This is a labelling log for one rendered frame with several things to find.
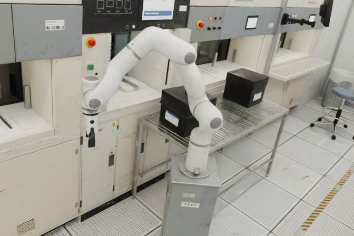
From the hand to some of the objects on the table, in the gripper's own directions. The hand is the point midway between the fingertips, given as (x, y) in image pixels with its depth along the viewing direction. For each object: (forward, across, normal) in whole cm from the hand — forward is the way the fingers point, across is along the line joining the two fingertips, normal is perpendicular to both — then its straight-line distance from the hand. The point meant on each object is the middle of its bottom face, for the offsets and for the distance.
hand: (90, 140), depth 149 cm
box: (+26, -91, +151) cm, 178 cm away
